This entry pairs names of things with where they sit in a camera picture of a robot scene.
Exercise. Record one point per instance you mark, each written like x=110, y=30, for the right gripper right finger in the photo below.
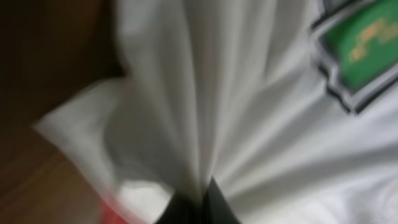
x=215, y=208

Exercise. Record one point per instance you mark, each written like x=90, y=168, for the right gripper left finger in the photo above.
x=181, y=210

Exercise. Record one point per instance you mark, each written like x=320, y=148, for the white graphic t-shirt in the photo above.
x=290, y=106

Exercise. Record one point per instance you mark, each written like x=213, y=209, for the red printed t-shirt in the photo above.
x=109, y=216

